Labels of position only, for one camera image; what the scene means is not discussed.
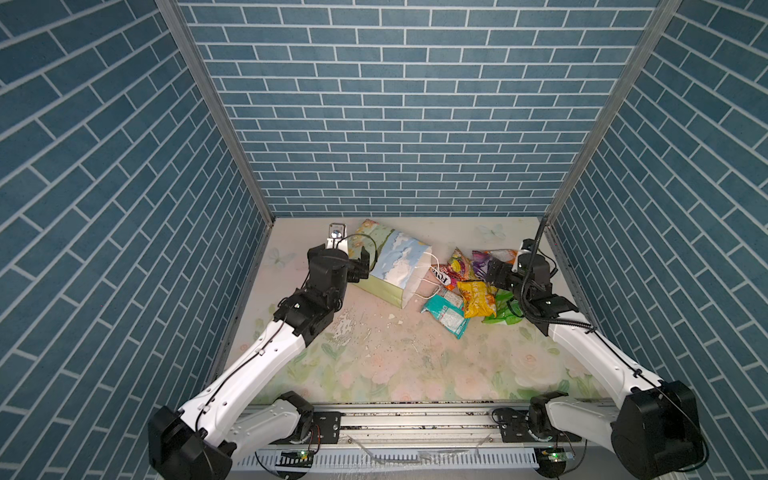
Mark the white slotted cable duct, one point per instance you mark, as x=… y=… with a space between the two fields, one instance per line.
x=386 y=460

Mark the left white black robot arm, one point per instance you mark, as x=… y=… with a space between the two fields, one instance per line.
x=210 y=433

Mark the teal candy bag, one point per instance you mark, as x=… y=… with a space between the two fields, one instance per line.
x=446 y=307

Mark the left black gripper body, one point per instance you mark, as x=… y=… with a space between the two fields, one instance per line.
x=352 y=274

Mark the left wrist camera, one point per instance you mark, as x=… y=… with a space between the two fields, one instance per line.
x=336 y=238

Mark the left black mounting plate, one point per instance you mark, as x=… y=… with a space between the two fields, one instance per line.
x=320 y=427

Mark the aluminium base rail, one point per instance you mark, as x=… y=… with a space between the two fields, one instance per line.
x=459 y=426

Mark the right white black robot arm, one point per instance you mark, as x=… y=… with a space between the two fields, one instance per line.
x=652 y=426

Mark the yellow corn snack packet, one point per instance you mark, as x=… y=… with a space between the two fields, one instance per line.
x=478 y=301

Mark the green snack packet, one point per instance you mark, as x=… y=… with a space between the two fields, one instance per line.
x=508 y=310

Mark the pink yellow Fox's candy bag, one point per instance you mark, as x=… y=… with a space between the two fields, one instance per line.
x=458 y=269

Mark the purple snack packet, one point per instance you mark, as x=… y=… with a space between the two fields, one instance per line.
x=481 y=260

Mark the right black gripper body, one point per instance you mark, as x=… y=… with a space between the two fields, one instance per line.
x=507 y=278

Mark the pastel printed paper bag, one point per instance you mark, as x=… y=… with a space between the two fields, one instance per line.
x=399 y=261

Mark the black mounting plate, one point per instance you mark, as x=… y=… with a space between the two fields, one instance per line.
x=320 y=427
x=514 y=427

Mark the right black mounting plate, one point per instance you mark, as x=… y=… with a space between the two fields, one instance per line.
x=514 y=427

